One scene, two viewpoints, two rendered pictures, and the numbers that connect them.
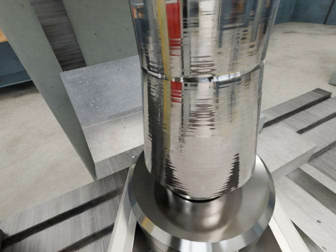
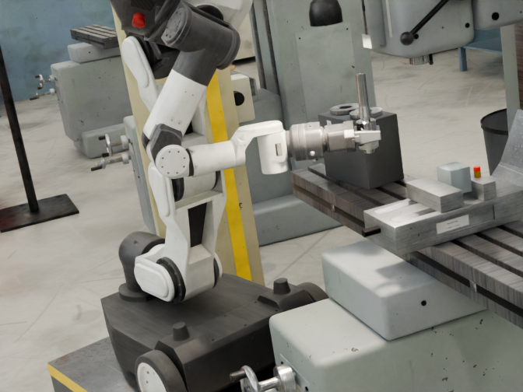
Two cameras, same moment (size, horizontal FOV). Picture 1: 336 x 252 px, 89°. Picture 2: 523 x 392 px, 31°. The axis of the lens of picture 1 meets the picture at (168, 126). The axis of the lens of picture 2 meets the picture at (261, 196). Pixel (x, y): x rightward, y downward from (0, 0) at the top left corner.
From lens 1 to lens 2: 2.22 m
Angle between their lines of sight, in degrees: 82
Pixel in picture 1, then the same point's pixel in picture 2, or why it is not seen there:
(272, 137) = (446, 187)
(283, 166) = (422, 190)
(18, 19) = (509, 62)
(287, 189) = (419, 208)
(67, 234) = (403, 192)
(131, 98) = not seen: outside the picture
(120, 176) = not seen: hidden behind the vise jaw
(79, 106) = (509, 145)
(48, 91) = (510, 120)
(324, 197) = (414, 214)
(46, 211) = not seen: hidden behind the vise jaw
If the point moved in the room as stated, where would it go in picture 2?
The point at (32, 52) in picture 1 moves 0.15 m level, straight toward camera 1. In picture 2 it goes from (510, 86) to (469, 99)
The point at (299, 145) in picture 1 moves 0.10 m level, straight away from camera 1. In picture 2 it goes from (438, 192) to (475, 198)
